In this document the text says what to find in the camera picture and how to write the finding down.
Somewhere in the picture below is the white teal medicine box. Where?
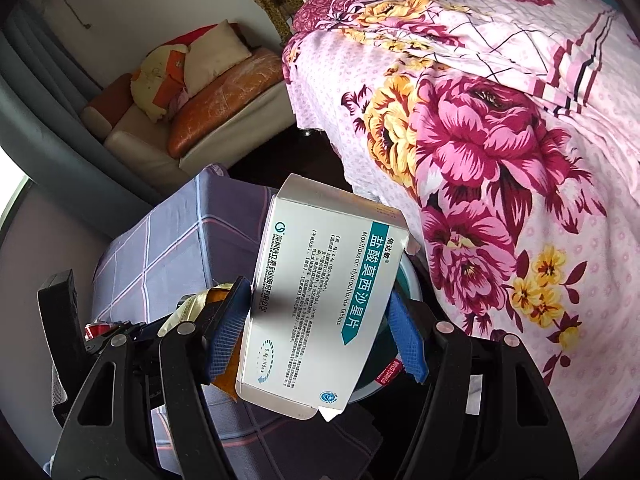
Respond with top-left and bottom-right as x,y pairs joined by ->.
235,174 -> 422,422

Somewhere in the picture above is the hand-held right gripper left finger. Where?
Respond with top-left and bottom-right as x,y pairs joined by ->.
50,277 -> 252,480

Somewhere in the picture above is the grey plaid cloth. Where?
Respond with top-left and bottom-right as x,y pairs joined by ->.
92,162 -> 386,480

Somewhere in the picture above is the yellow orange patterned pillow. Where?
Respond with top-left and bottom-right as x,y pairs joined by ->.
130,42 -> 193,123

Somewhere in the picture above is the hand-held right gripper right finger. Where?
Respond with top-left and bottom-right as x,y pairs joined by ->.
387,290 -> 582,480

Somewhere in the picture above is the cream sofa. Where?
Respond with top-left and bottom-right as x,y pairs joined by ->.
80,20 -> 301,183

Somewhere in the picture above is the large orange leather cushion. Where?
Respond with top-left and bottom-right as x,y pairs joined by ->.
167,50 -> 287,158

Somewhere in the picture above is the red wrapper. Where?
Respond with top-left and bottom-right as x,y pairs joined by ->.
84,323 -> 118,345

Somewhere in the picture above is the teal plastic bin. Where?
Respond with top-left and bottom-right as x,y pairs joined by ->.
345,252 -> 436,406

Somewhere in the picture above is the gold foil wrapper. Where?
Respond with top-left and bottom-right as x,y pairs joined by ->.
157,282 -> 237,337

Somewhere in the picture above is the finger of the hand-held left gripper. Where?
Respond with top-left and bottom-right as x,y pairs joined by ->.
117,316 -> 168,345

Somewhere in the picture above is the orange packet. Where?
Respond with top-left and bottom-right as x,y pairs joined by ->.
209,287 -> 243,403

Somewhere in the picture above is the pink floral blanket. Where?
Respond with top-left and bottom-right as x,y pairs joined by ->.
281,0 -> 640,433

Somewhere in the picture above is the beige pillow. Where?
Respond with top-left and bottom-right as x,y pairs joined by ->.
186,20 -> 253,98

